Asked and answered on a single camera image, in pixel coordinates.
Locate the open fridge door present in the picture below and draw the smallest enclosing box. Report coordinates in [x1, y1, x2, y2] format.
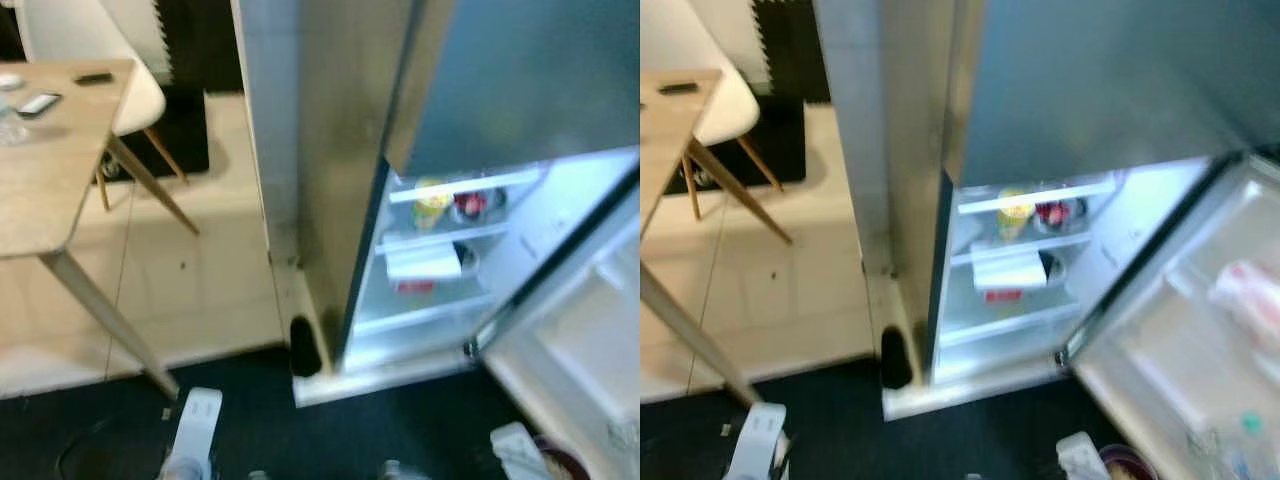
[1060, 150, 1280, 480]
[470, 165, 641, 480]

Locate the glass fridge shelf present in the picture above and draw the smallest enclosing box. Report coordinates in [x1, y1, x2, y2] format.
[950, 205, 1096, 266]
[375, 195, 513, 256]
[350, 255, 498, 339]
[938, 265, 1086, 349]

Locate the grey steel fridge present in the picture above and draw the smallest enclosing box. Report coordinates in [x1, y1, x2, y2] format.
[232, 0, 641, 406]
[812, 0, 1280, 421]

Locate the light wooden table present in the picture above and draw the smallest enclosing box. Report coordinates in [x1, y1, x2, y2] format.
[640, 68, 761, 406]
[0, 58, 181, 399]

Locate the bowl of red food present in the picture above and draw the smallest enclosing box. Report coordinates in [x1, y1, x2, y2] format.
[1033, 196, 1089, 236]
[450, 185, 508, 226]

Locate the black puzzle foam mat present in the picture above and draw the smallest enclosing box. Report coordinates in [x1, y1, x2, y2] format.
[95, 0, 244, 183]
[665, 0, 831, 196]

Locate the yellow cup noodle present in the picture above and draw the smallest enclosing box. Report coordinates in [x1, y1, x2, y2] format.
[995, 188, 1036, 241]
[413, 178, 453, 233]

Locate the white chair with wooden legs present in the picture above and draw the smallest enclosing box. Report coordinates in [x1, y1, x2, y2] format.
[640, 0, 786, 221]
[15, 0, 189, 213]

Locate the white lidded food container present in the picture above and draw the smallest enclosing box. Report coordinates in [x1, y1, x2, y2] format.
[385, 240, 463, 283]
[970, 250, 1049, 293]

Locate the dark purple bowl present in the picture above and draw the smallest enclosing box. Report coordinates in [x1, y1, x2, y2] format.
[1098, 445, 1161, 480]
[535, 435, 593, 480]

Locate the black rounded object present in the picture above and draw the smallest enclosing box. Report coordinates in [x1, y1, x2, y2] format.
[880, 325, 916, 391]
[288, 315, 326, 379]

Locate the black floor mat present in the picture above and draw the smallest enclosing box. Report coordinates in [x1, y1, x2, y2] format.
[0, 345, 561, 480]
[640, 355, 1121, 480]

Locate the red and white plastic bag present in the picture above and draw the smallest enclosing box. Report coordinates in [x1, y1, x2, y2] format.
[1208, 260, 1280, 346]

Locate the silver phone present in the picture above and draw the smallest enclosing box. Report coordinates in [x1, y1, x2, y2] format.
[15, 92, 63, 118]

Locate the teal capped clear bottle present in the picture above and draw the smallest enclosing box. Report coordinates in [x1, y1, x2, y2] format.
[1235, 410, 1271, 471]

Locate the clear drinking glass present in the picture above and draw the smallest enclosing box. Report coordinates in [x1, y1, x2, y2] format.
[0, 95, 29, 146]

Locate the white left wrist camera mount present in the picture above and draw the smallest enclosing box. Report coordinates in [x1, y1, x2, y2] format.
[165, 388, 223, 480]
[728, 403, 789, 480]

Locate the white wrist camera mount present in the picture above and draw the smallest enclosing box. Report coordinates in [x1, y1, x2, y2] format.
[1058, 432, 1111, 480]
[165, 388, 223, 480]
[728, 403, 789, 480]
[490, 422, 556, 480]

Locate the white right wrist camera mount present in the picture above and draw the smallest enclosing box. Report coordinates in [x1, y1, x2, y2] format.
[1058, 432, 1111, 480]
[490, 422, 556, 480]

